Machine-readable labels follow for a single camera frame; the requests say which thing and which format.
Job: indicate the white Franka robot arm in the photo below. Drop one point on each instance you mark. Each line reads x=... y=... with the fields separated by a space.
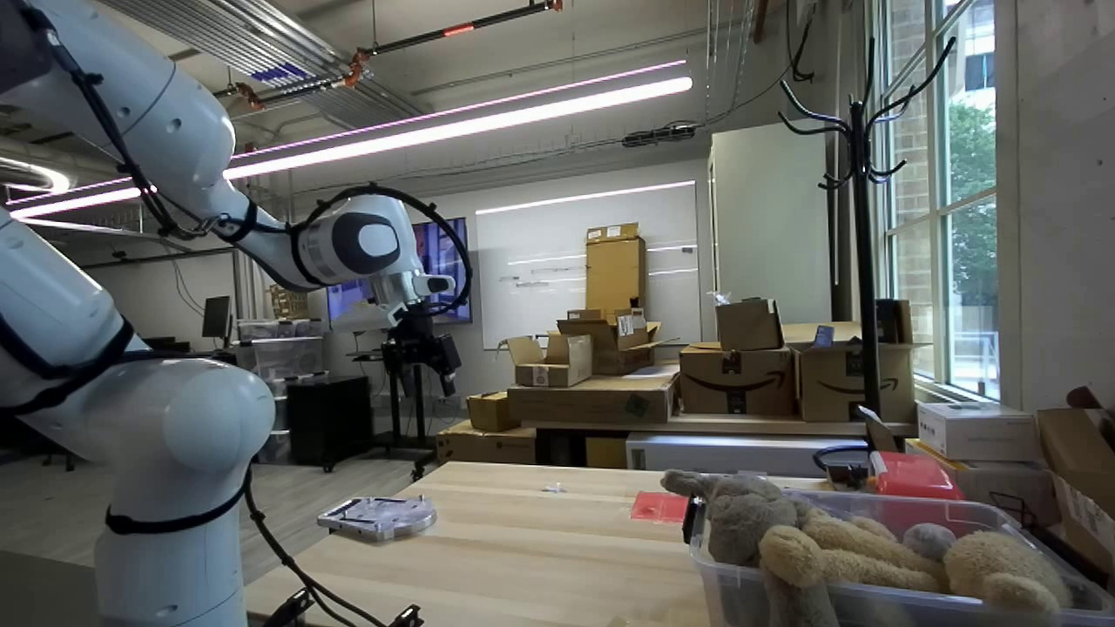
x=176 y=442

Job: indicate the wide flat cardboard box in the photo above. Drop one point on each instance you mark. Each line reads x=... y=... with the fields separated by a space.
x=598 y=403

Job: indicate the white whiteboard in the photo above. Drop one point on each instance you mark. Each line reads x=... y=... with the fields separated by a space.
x=546 y=266

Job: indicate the brown smile logo cardboard box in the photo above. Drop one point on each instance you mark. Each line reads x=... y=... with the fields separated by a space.
x=840 y=386
x=737 y=386

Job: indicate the small clear plastic piece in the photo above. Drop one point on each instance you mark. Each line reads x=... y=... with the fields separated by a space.
x=557 y=490

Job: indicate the grey plush toy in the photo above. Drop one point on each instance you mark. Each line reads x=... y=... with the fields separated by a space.
x=737 y=517

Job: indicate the black tripod stand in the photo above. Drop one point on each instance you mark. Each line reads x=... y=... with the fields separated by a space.
x=407 y=418

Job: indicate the open flapped cardboard box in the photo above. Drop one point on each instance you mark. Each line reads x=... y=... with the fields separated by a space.
x=557 y=359

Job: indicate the long ceiling light strip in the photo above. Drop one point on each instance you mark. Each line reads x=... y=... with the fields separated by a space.
x=490 y=117

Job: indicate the tan plush toy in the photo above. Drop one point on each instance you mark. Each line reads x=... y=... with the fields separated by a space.
x=1006 y=569
x=831 y=552

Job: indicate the white cardboard box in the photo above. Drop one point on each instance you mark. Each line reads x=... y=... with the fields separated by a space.
x=976 y=431

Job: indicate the open brown cardboard box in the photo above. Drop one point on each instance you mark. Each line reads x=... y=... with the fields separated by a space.
x=1082 y=464

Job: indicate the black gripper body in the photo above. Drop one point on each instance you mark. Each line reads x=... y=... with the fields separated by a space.
x=419 y=342

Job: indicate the long grey storage box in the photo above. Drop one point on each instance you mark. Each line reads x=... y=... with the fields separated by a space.
x=745 y=453

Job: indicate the small tilted cardboard box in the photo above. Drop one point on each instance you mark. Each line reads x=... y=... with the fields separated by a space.
x=752 y=324

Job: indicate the clear plastic storage bin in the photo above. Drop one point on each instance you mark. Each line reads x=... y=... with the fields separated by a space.
x=745 y=597

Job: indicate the tall upright cardboard box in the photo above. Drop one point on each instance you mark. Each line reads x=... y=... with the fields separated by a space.
x=616 y=274

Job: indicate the black low cabinet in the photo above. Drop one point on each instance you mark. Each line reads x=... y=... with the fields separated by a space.
x=329 y=418

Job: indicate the red plastic container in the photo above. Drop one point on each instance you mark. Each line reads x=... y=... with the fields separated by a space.
x=914 y=475

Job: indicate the small desk monitor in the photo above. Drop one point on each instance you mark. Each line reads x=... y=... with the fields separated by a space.
x=219 y=319

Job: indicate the black coat rack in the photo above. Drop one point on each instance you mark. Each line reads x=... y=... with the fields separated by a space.
x=864 y=230

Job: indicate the stacked brown cardboard boxes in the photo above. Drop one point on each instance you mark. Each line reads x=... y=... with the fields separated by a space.
x=616 y=342

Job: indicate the large window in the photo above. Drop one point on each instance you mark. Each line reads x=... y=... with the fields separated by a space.
x=943 y=198

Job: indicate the wall mounted display screen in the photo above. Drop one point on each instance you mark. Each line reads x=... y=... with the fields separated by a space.
x=449 y=263

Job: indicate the small square cardboard box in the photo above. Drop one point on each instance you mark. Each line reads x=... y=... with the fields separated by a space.
x=492 y=413

